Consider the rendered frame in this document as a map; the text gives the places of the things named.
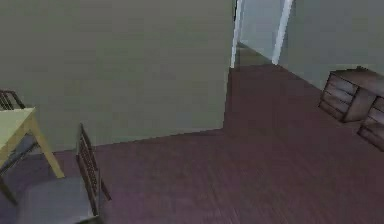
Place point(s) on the dark chair with grey seat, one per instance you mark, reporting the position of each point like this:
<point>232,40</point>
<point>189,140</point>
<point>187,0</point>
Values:
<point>63,200</point>

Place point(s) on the dark brown wooden desk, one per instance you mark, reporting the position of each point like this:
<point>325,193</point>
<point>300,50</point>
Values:
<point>358,91</point>

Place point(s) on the pale wooden table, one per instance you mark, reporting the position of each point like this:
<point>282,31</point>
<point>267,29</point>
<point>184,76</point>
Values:
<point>15,125</point>

